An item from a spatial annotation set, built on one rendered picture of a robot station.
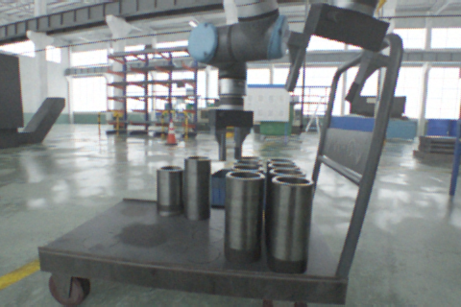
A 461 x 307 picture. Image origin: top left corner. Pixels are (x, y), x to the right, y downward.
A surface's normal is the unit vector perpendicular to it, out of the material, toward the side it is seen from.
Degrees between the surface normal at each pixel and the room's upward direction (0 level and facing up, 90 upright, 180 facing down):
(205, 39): 90
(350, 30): 113
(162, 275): 90
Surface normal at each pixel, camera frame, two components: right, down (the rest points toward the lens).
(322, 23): 0.09, 0.51
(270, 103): -0.16, 0.12
